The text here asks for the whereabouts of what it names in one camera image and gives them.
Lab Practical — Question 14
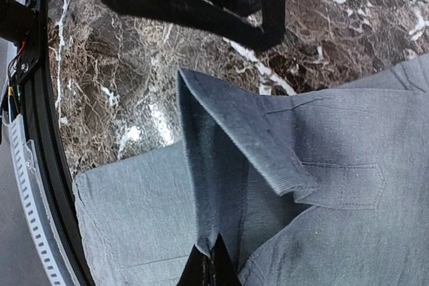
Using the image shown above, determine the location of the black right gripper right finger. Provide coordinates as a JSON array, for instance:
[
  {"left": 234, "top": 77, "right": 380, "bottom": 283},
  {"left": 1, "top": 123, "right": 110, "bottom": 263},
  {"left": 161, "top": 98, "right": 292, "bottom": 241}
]
[{"left": 210, "top": 234, "right": 241, "bottom": 286}]

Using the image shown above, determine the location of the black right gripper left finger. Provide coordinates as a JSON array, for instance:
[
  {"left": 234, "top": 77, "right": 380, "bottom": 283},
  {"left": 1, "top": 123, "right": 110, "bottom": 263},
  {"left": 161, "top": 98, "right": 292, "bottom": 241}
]
[{"left": 177, "top": 246, "right": 210, "bottom": 286}]

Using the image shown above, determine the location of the grey long sleeve shirt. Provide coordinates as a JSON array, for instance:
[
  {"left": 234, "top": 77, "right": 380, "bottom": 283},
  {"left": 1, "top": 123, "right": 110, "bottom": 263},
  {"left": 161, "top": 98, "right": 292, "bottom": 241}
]
[{"left": 73, "top": 55, "right": 428, "bottom": 285}]

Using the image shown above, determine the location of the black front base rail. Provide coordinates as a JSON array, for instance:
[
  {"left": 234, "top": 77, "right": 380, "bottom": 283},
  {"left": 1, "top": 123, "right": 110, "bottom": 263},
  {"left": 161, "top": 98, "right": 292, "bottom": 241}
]
[{"left": 17, "top": 0, "right": 95, "bottom": 285}]

